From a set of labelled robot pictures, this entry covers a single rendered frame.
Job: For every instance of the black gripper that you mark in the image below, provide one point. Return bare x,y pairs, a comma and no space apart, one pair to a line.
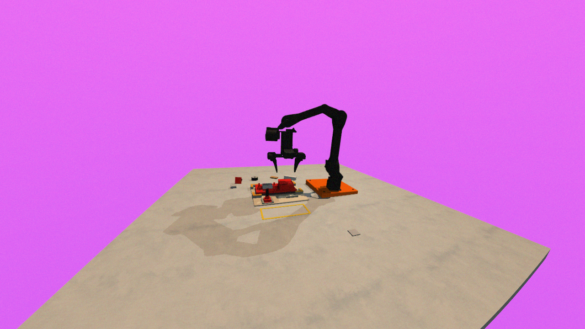
272,156

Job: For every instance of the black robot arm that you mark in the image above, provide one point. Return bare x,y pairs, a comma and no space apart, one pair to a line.
332,165

